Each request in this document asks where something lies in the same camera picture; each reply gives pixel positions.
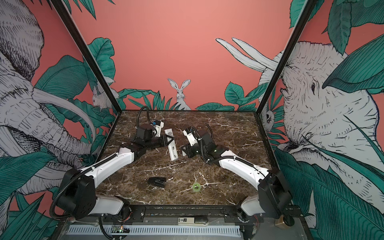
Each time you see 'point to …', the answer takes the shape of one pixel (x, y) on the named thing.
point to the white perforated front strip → (233, 231)
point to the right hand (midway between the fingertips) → (181, 146)
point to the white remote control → (172, 146)
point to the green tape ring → (196, 187)
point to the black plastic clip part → (159, 181)
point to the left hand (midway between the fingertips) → (173, 136)
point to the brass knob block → (279, 223)
